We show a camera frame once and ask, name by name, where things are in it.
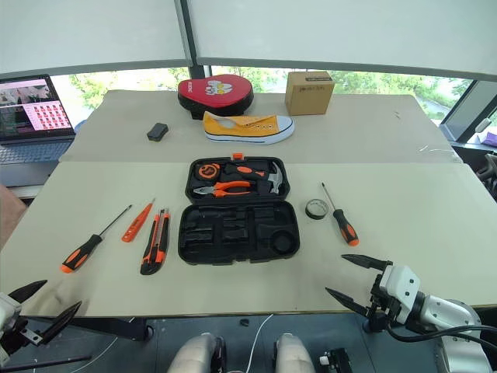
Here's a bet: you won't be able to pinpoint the wide white roller blind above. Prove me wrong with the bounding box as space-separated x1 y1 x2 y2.
186 0 497 81

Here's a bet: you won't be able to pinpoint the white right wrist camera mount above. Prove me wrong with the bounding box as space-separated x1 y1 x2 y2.
378 265 422 323

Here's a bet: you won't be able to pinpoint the black plastic tool case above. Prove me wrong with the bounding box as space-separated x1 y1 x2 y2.
177 152 301 267

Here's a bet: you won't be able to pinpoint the orange black tape measure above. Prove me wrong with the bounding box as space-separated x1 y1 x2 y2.
196 163 221 181

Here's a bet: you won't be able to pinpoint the yellow canvas sneaker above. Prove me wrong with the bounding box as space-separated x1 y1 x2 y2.
203 110 296 146

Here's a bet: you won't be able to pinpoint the grey rounded shape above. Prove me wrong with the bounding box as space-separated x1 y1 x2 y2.
274 333 312 373
167 333 228 373

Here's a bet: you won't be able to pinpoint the dark angled window frame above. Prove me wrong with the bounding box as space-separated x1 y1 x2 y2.
438 78 497 143

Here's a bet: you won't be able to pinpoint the red boxing focus pad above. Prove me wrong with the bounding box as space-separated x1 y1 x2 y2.
177 75 255 121

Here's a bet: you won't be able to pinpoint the orange black handled screwdriver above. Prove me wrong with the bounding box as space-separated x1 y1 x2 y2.
60 204 134 274
321 181 360 247

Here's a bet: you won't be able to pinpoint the black device with white knob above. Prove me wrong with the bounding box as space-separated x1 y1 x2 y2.
318 347 355 373

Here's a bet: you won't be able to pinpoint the dark chair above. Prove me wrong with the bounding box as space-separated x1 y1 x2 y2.
473 152 497 204

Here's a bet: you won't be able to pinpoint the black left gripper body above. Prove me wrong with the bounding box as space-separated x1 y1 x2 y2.
0 315 43 357

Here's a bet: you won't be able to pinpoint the black electrical tape roll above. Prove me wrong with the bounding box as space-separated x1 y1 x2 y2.
304 198 330 221

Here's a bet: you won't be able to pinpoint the grey open laptop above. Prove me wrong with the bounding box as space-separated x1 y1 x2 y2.
0 74 77 188

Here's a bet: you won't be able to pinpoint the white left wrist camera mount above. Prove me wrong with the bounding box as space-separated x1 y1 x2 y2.
0 291 23 331

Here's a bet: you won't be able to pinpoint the orange black utility knife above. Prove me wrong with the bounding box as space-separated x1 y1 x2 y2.
140 208 171 277

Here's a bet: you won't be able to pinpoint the orange handled pliers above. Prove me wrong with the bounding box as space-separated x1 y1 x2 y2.
193 180 254 199

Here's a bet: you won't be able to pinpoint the dark window post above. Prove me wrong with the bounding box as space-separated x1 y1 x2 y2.
173 0 213 91

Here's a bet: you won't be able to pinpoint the thin white cable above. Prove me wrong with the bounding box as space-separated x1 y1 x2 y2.
248 313 275 373

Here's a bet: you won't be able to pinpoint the orange voltage tester pen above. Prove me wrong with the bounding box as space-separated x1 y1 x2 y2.
121 197 157 244

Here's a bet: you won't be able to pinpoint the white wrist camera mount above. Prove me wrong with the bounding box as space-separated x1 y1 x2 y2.
0 291 23 331
378 265 422 323

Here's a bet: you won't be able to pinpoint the steel claw hammer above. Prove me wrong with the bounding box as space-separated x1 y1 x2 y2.
224 162 287 196

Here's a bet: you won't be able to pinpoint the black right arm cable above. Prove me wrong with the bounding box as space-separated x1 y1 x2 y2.
385 323 497 343

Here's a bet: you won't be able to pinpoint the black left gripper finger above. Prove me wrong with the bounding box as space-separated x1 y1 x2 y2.
7 279 48 303
38 301 83 345

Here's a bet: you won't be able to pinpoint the black table frame bar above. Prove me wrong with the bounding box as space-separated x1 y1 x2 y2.
23 315 155 343

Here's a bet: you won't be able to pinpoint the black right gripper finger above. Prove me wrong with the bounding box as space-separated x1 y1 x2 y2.
325 287 376 318
340 253 394 272

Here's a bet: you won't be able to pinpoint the small black case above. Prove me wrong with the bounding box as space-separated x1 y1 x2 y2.
146 122 170 143

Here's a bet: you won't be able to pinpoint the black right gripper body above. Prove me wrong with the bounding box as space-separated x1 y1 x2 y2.
362 266 401 333

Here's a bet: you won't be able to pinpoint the brown cardboard box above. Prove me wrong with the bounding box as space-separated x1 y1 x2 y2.
283 70 336 117

